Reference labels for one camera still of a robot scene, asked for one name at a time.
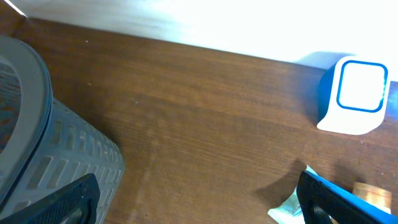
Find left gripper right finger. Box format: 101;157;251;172
297;171;397;224

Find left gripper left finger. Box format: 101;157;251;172
1;173;100;224

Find teal wet wipes pack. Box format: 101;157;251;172
267;164;320;224

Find white cream tube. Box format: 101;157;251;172
352;182;392;214

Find grey plastic basket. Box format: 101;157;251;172
1;35;125;223

